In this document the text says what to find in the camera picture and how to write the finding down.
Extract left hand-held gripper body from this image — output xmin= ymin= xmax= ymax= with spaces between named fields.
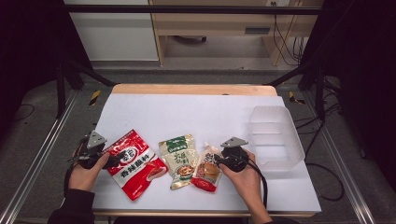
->
xmin=69 ymin=130 xmax=110 ymax=171

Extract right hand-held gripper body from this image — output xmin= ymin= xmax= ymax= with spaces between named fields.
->
xmin=219 ymin=136 xmax=250 ymax=173

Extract white red spout pouch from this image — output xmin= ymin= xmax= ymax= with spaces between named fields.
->
xmin=190 ymin=141 xmax=223 ymax=193

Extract red seasoning packet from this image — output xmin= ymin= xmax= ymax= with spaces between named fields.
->
xmin=104 ymin=129 xmax=169 ymax=202

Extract green and beige sauce packet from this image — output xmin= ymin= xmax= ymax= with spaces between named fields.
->
xmin=158 ymin=133 xmax=200 ymax=190

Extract translucent plastic container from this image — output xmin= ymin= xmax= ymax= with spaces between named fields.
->
xmin=247 ymin=105 xmax=306 ymax=172

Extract person's right hand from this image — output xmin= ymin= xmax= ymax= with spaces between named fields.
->
xmin=219 ymin=150 xmax=265 ymax=208

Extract person's left hand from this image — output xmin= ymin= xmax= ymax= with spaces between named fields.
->
xmin=68 ymin=153 xmax=110 ymax=191

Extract white paper sheet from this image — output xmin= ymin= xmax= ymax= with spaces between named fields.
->
xmin=92 ymin=92 xmax=322 ymax=213

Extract yellow black tape strip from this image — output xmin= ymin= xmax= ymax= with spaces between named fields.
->
xmin=288 ymin=91 xmax=306 ymax=105
xmin=88 ymin=89 xmax=102 ymax=106

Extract black metal stand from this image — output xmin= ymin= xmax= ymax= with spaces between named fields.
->
xmin=55 ymin=57 xmax=117 ymax=119
xmin=266 ymin=60 xmax=327 ymax=123

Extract wooden table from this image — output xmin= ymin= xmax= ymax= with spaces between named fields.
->
xmin=92 ymin=83 xmax=316 ymax=218

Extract white cabinet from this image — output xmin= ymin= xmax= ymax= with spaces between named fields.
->
xmin=64 ymin=0 xmax=160 ymax=62

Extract black curtain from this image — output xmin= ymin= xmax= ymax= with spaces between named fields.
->
xmin=0 ymin=0 xmax=94 ymax=138
xmin=298 ymin=0 xmax=396 ymax=190

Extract light wooden desk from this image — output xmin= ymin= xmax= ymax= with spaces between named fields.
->
xmin=148 ymin=0 xmax=325 ymax=67

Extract black metal crossbar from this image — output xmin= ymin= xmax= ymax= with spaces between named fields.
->
xmin=62 ymin=4 xmax=323 ymax=16

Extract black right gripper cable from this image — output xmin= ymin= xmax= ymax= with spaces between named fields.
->
xmin=247 ymin=158 xmax=269 ymax=210

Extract thin black floor cable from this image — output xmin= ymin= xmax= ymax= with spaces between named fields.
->
xmin=12 ymin=103 xmax=36 ymax=123

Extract black looped floor cable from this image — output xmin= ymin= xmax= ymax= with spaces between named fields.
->
xmin=303 ymin=120 xmax=346 ymax=203

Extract black hanging desk cables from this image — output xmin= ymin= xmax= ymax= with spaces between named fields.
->
xmin=270 ymin=1 xmax=307 ymax=67

